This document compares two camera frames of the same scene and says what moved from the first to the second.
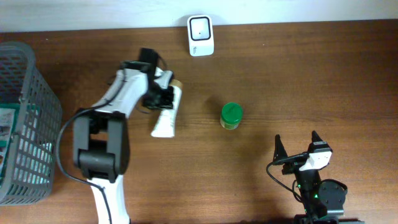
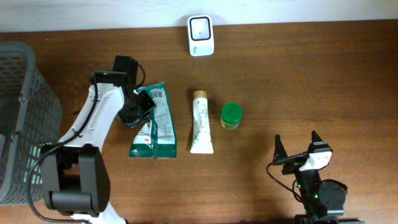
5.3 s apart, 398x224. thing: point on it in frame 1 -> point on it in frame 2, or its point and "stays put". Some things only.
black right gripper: x=278 y=152 stays put
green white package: x=9 y=115 -> x=157 y=139
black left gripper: x=165 y=101 -> x=132 y=121
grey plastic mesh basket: x=37 y=142 stays put
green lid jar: x=231 y=114 stays put
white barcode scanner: x=200 y=31 stays put
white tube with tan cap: x=165 y=126 -> x=201 y=140
